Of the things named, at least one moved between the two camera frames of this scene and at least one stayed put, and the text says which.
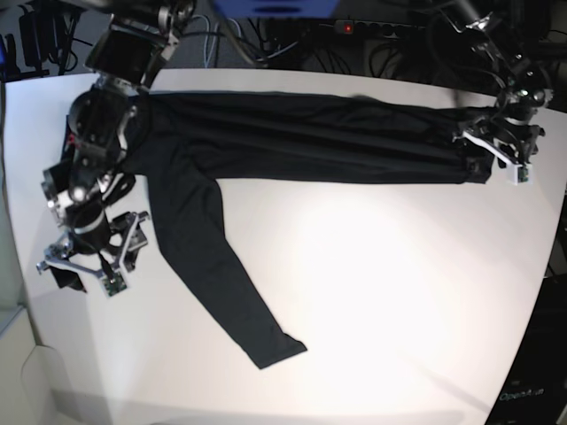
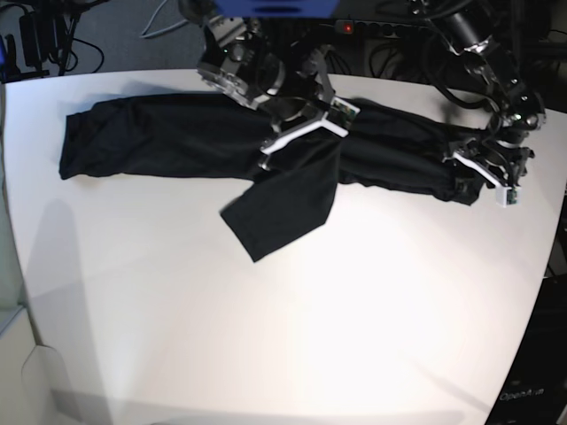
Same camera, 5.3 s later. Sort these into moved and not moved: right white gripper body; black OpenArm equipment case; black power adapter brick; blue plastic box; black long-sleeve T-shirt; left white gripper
Moved: right white gripper body; black long-sleeve T-shirt; left white gripper
Not moved: black power adapter brick; black OpenArm equipment case; blue plastic box
